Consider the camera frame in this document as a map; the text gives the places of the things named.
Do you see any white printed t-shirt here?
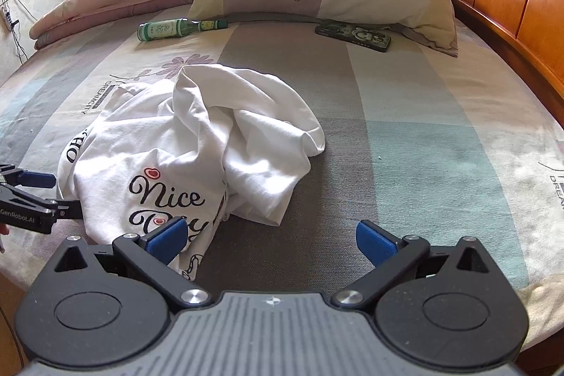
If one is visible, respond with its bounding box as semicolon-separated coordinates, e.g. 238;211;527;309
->
57;64;326;279

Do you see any white power strip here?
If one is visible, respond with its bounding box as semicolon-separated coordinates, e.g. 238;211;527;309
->
1;6;19;32

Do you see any green glass bottle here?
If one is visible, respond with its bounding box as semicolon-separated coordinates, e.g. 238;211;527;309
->
137;18;228;42

